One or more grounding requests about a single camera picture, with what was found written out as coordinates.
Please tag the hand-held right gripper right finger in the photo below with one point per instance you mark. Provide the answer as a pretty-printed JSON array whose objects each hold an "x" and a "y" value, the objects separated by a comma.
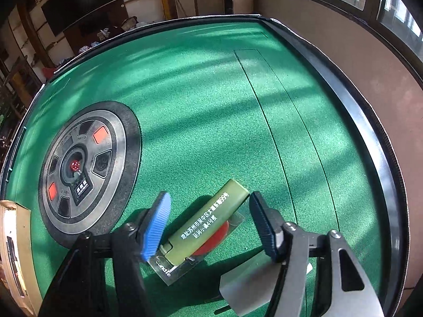
[{"x": 264, "y": 228}]

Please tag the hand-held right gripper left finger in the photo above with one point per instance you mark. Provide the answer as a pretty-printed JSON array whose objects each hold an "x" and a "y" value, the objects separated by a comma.
[{"x": 157, "y": 228}]

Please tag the olive green lighter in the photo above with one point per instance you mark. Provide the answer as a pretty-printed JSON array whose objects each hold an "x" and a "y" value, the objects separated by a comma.
[{"x": 205, "y": 224}]

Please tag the clear plastic case, red insert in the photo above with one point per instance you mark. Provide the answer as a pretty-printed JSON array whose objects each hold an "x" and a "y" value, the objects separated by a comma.
[{"x": 165, "y": 269}]

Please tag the white charger block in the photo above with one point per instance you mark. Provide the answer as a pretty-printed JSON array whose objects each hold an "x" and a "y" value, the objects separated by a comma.
[{"x": 248, "y": 287}]

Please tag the round metal table dial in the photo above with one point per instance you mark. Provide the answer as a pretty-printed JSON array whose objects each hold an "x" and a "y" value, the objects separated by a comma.
[{"x": 99, "y": 171}]

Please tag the cardboard box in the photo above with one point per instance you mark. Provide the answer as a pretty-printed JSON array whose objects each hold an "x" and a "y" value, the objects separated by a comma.
[{"x": 16, "y": 254}]

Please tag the black table edge rail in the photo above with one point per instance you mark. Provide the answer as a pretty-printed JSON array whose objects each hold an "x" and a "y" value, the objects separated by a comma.
[{"x": 393, "y": 171}]

